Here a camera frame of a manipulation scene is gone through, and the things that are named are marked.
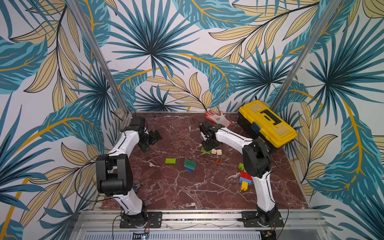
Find aluminium post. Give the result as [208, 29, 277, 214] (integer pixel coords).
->
[270, 1, 341, 113]
[67, 0, 132, 116]

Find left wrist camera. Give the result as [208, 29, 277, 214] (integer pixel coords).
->
[128, 116, 147, 132]

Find aluminium front rail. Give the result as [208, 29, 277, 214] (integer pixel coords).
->
[70, 209, 331, 240]

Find red brick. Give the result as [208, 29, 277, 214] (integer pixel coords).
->
[240, 171, 252, 180]

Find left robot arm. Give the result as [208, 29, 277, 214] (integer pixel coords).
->
[96, 117, 162, 228]

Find light green long brick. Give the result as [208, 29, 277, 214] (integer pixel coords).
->
[165, 158, 176, 165]
[201, 148, 212, 155]

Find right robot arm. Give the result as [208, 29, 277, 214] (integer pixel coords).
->
[199, 122, 280, 227]

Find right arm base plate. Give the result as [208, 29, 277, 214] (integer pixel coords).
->
[237, 211, 284, 228]

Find blue long brick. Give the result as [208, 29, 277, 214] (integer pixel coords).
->
[239, 177, 252, 185]

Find yellow square brick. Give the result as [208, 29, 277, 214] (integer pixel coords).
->
[241, 181, 249, 192]

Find right aluminium post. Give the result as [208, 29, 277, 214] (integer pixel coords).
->
[270, 1, 341, 113]

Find red white work glove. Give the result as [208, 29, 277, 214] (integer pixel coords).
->
[205, 111, 233, 128]

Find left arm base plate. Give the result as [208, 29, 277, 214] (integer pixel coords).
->
[120, 212, 163, 229]

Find left aluminium post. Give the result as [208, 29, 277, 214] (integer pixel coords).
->
[67, 0, 132, 116]

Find light green square brick front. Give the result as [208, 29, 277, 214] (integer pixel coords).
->
[238, 164, 246, 172]

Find blue handled pliers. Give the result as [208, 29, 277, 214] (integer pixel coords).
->
[133, 183, 143, 193]

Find yellow black toolbox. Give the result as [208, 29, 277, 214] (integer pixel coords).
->
[238, 100, 298, 149]

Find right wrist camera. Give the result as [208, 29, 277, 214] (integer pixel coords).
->
[199, 122, 212, 141]

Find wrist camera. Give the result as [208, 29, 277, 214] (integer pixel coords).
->
[199, 122, 212, 141]
[128, 116, 147, 132]

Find dark green long brick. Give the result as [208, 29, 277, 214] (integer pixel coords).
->
[184, 160, 197, 170]

